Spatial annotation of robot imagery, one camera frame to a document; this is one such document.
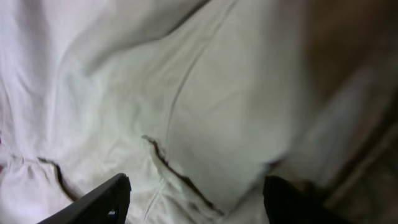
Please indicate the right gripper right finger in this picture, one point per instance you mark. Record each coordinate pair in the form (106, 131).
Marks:
(284, 204)

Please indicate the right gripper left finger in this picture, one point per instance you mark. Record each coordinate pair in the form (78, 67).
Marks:
(106, 204)

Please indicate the beige shorts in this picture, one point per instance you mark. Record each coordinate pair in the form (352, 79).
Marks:
(195, 101)

